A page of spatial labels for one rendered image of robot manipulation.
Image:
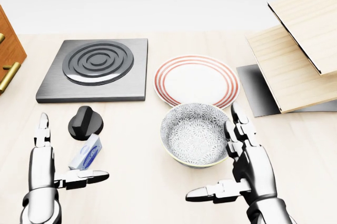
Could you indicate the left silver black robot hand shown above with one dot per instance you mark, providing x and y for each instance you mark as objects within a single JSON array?
[{"x": 42, "y": 166}]

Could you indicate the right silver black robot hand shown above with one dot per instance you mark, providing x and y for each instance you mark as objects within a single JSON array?
[{"x": 252, "y": 163}]

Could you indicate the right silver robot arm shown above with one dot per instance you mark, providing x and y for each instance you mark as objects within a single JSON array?
[{"x": 271, "y": 212}]

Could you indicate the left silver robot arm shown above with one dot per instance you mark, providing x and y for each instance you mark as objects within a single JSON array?
[{"x": 39, "y": 207}]

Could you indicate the white blue cream cheese box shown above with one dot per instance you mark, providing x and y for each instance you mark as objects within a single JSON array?
[{"x": 87, "y": 153}]

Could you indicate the grey patterned bowl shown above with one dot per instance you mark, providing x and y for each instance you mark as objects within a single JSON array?
[{"x": 193, "y": 136}]

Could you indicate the round black stove knob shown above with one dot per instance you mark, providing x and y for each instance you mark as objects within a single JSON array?
[{"x": 84, "y": 125}]

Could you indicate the white plate with red rings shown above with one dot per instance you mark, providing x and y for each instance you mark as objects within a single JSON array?
[{"x": 196, "y": 80}]

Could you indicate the flat dark stove plate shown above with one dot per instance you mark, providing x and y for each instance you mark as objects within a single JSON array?
[{"x": 94, "y": 70}]

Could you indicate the wooden cabinet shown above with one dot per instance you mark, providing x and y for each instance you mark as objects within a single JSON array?
[{"x": 9, "y": 50}]

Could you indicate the pale wooden slat rack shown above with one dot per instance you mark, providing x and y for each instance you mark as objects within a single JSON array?
[{"x": 295, "y": 50}]

